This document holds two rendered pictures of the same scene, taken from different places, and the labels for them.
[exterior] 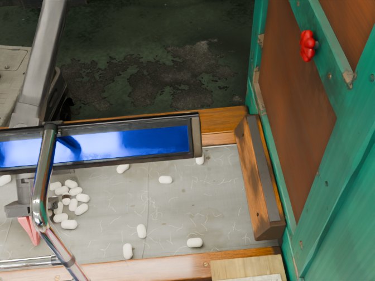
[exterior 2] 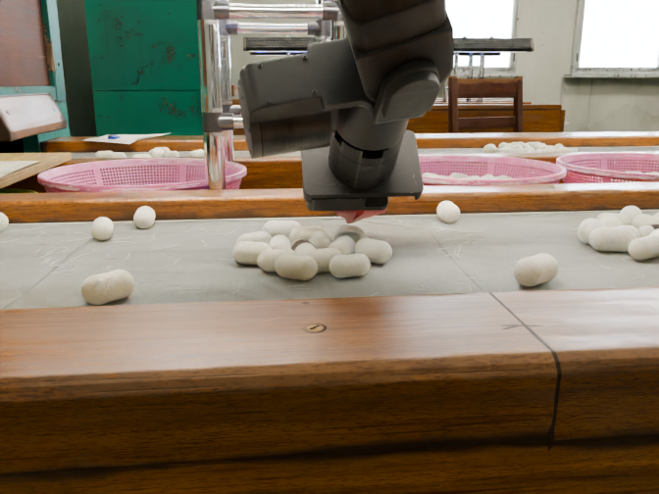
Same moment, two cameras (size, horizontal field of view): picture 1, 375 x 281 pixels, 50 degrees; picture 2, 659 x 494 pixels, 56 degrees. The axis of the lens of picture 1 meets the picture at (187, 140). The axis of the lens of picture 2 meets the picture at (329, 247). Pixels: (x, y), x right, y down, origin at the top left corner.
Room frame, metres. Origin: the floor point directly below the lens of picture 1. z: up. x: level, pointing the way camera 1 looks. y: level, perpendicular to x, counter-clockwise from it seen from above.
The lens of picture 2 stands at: (1.00, 0.29, 0.89)
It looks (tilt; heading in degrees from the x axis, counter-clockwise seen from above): 15 degrees down; 175
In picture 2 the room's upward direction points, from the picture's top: straight up
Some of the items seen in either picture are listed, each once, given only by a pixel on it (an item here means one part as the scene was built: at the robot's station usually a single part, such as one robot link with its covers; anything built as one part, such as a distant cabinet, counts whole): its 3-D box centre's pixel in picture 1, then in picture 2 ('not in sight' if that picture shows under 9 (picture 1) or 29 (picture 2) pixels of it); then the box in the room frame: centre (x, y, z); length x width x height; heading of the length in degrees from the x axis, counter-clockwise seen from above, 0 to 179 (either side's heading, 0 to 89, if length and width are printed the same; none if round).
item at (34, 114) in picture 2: not in sight; (24, 114); (-0.18, -0.17, 0.83); 0.30 x 0.06 x 0.07; 1
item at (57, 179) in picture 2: not in sight; (148, 204); (0.15, 0.11, 0.72); 0.27 x 0.27 x 0.10
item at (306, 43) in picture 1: (309, 45); not in sight; (0.43, -0.17, 1.24); 0.04 x 0.02 x 0.04; 1
